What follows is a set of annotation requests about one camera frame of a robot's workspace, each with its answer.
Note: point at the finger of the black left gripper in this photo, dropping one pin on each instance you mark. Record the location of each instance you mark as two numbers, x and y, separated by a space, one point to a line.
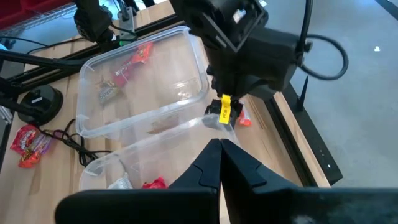
237 109
213 109

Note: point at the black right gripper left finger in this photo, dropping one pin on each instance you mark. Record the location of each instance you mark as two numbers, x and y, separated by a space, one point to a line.
155 208

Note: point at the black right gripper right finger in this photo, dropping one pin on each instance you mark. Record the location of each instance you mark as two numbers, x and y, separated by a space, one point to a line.
311 208

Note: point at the yellow candy wrapper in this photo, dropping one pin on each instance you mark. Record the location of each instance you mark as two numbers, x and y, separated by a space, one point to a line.
225 112

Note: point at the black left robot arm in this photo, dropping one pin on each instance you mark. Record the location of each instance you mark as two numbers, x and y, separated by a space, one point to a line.
93 21

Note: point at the silver candy wrapper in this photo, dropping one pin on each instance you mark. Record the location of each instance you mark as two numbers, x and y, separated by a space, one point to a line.
122 183

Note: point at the brown candy bar wrapper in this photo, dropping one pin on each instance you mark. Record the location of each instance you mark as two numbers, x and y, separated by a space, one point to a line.
109 92

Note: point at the purple shiny candy wrapper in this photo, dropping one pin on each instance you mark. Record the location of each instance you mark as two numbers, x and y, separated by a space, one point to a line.
42 143

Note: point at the clear plastic container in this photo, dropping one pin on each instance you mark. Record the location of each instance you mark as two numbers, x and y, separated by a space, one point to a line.
161 155
161 81

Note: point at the black router with antenna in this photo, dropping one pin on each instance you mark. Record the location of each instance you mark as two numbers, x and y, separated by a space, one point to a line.
323 155

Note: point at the orange Reese's cup wrapper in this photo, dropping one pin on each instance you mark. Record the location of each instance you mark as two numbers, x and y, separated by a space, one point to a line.
141 53
30 159

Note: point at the small white floor scrap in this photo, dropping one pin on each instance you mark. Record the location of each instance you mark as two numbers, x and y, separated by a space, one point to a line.
377 48

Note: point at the black round stand base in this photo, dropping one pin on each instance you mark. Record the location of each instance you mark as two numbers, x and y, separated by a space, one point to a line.
40 104

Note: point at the black stand rod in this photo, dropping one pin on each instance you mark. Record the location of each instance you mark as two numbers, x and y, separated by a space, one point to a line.
46 60

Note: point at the red storage bins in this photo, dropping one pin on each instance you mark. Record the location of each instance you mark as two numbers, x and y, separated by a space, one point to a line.
18 12

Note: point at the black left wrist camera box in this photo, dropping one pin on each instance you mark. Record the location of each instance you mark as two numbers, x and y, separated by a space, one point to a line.
217 18

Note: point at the grey metal bracket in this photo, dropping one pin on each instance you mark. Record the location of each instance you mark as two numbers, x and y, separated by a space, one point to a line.
127 21

